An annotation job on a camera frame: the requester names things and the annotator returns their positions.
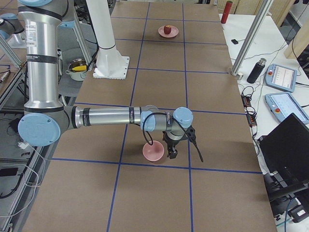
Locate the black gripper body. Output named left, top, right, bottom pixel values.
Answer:
left=163, top=131, right=185, bottom=153

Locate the pink bowl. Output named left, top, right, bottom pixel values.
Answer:
left=142, top=141, right=164, bottom=162

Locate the red apple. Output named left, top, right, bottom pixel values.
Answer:
left=163, top=25, right=172, bottom=35

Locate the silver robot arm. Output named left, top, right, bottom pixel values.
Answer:
left=18, top=0, right=196, bottom=159

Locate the pink plate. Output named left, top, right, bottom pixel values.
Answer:
left=158, top=25, right=179, bottom=38

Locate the black orange usb hub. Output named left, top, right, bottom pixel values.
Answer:
left=241, top=95, right=257, bottom=128

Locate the black laptop computer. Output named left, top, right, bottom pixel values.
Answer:
left=258, top=113, right=309, bottom=181

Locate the green pot with lid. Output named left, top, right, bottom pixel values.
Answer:
left=65, top=58, right=88, bottom=82

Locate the lower blue teach pendant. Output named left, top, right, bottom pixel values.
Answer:
left=265, top=92, right=309, bottom=125

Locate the blue teach pendant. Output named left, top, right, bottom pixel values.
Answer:
left=265, top=92, right=309, bottom=125
left=265, top=64, right=297, bottom=92

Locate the black water bottle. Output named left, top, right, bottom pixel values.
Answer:
left=246, top=58, right=267, bottom=84

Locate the upper blue teach pendant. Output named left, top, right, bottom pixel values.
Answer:
left=265, top=64, right=297, bottom=92

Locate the red bottle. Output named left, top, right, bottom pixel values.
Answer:
left=221, top=0, right=233, bottom=24

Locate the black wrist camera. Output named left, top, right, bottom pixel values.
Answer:
left=186, top=126, right=196, bottom=144

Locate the white camera mast base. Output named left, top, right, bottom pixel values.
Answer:
left=86, top=0, right=130, bottom=80

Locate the aluminium frame post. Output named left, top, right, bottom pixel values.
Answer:
left=230, top=0, right=273, bottom=76

